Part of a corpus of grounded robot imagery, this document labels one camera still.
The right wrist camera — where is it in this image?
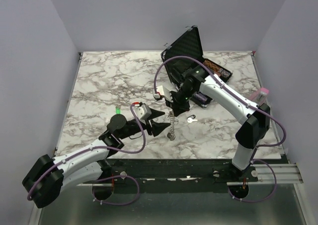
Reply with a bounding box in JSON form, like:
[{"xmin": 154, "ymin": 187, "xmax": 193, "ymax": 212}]
[{"xmin": 153, "ymin": 85, "xmax": 172, "ymax": 102}]

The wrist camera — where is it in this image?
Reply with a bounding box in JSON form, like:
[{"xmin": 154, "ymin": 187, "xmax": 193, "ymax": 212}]
[
  {"xmin": 135, "ymin": 104, "xmax": 152, "ymax": 121},
  {"xmin": 153, "ymin": 85, "xmax": 172, "ymax": 102}
]

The metal key organizer ring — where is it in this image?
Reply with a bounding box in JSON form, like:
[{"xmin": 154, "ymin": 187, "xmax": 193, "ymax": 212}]
[{"xmin": 165, "ymin": 110, "xmax": 179, "ymax": 139}]

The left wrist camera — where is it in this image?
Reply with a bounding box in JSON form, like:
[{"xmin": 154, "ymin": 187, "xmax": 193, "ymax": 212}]
[{"xmin": 135, "ymin": 104, "xmax": 152, "ymax": 121}]

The black key fob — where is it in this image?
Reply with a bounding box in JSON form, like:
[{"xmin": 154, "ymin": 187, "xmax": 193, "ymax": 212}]
[{"xmin": 187, "ymin": 115, "xmax": 198, "ymax": 123}]

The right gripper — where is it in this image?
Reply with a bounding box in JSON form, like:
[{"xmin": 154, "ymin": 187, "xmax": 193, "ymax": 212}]
[{"xmin": 164, "ymin": 85, "xmax": 196, "ymax": 117}]

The black poker chip case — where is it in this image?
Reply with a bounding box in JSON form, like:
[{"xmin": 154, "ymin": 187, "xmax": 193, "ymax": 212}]
[{"xmin": 160, "ymin": 25, "xmax": 234, "ymax": 108}]

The pink holder block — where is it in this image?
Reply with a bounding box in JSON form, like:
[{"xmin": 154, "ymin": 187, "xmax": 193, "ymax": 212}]
[{"xmin": 248, "ymin": 87, "xmax": 269, "ymax": 105}]

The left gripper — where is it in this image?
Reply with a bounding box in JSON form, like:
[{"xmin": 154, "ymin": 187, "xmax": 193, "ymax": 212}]
[{"xmin": 119, "ymin": 107, "xmax": 171, "ymax": 140}]

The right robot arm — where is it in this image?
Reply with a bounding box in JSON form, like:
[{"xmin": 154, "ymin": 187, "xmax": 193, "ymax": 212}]
[{"xmin": 166, "ymin": 66, "xmax": 270, "ymax": 181}]

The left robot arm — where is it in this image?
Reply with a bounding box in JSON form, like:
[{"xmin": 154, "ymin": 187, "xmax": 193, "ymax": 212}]
[{"xmin": 22, "ymin": 103, "xmax": 170, "ymax": 208}]

